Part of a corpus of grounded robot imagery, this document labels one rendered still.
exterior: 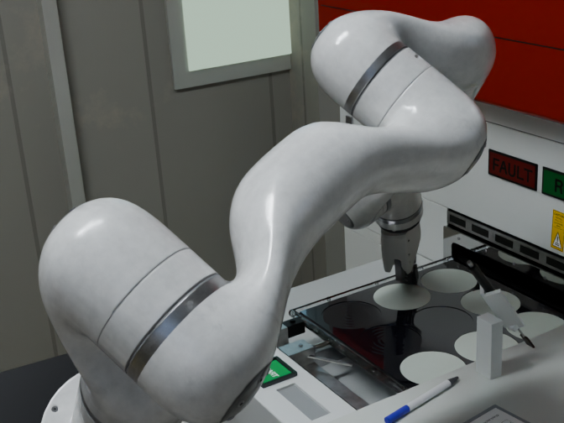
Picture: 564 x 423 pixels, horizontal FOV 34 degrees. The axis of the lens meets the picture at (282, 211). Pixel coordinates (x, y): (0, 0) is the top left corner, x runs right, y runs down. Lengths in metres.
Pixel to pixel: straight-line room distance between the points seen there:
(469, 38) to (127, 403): 0.57
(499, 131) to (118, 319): 1.02
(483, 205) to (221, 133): 1.32
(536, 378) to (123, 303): 0.68
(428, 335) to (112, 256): 0.82
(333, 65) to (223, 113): 1.86
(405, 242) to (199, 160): 1.42
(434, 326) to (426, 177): 0.58
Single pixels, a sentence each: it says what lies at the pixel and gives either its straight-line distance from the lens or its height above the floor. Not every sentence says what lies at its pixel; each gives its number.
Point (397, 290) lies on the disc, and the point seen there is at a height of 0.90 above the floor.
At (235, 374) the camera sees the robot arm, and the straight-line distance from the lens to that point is 0.78.
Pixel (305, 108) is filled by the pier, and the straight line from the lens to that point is 2.90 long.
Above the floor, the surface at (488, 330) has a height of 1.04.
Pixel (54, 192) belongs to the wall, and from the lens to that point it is 2.74.
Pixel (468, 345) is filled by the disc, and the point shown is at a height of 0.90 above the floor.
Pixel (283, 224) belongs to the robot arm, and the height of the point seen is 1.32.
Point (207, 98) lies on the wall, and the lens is 2.84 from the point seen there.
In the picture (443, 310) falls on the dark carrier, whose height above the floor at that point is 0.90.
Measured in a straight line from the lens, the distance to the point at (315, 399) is 1.25.
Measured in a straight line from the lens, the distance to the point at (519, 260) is 1.69.
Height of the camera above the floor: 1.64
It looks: 21 degrees down
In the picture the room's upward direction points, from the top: 4 degrees counter-clockwise
